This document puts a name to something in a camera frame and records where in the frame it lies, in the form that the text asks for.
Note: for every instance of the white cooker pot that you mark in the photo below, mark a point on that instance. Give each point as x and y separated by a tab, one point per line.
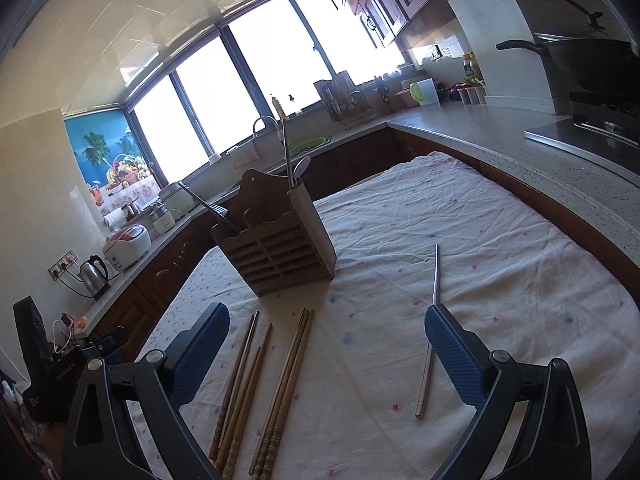
177	200

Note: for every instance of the green white pitcher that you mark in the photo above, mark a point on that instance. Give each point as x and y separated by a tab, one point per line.
424	92

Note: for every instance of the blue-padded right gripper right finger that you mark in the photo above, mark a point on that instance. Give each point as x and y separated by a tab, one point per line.
552	442

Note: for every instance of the steel chopstick long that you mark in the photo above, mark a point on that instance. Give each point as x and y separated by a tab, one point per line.
286	154

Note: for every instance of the sink faucet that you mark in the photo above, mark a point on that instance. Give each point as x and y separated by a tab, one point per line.
267	124

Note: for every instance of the steel electric kettle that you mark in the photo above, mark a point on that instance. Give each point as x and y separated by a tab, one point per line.
94	275

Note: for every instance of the cooking oil bottle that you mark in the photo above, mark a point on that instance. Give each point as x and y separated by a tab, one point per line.
472	72

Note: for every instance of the floral white tablecloth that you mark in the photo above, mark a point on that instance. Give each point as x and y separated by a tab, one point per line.
425	228

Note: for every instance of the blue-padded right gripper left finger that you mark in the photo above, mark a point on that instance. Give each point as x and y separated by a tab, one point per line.
100	439

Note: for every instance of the steel spoon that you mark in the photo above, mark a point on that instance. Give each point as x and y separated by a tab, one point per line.
300	168

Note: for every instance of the small white blender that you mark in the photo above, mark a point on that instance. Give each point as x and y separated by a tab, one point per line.
162	218

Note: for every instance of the white red rice cooker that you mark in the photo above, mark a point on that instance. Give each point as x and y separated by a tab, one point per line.
127	246

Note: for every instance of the wooden utensil holder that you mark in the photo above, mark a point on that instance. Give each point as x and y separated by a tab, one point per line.
273	236

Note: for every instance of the green colander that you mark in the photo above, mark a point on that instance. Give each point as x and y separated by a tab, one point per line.
309	145

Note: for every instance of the dish drying rack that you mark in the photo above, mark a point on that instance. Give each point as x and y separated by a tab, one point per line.
341	98

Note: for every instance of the gas stove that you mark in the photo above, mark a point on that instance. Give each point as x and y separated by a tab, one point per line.
602	130

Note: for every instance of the short bamboo chopstick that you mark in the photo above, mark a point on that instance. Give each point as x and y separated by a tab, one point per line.
231	443
265	342

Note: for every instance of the dark metal-tipped chopstick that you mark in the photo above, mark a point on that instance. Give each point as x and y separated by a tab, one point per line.
233	386

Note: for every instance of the black wok with handle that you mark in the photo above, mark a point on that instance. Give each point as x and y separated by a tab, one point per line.
594	63

